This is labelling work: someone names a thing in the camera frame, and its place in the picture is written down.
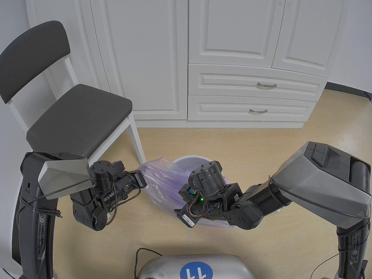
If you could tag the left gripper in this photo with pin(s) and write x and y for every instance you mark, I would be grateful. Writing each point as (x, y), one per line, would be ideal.
(136, 180)

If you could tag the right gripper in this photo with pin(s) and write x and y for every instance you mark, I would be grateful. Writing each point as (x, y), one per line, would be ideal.
(189, 216)

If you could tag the purple plastic bag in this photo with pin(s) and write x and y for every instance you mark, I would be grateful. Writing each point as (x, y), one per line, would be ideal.
(162, 184)

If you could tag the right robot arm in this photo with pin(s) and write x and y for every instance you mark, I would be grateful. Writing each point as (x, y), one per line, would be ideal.
(319, 179)

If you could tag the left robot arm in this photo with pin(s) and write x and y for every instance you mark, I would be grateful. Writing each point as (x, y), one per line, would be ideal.
(32, 243)

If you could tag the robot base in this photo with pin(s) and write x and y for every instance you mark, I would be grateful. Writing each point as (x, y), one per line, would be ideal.
(197, 266)

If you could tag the white trash bin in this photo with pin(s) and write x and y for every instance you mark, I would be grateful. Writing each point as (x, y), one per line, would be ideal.
(189, 161)

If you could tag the white chair dark grey seat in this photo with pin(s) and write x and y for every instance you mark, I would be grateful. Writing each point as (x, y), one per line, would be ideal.
(81, 118)

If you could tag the white wardrobe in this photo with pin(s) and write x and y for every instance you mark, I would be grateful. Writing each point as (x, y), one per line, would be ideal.
(232, 25)

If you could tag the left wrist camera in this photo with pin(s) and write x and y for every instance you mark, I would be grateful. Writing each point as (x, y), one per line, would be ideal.
(118, 167)

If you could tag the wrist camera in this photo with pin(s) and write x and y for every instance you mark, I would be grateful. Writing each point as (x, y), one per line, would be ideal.
(186, 193)
(118, 167)

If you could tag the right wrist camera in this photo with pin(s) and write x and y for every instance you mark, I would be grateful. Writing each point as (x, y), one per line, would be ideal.
(186, 193)

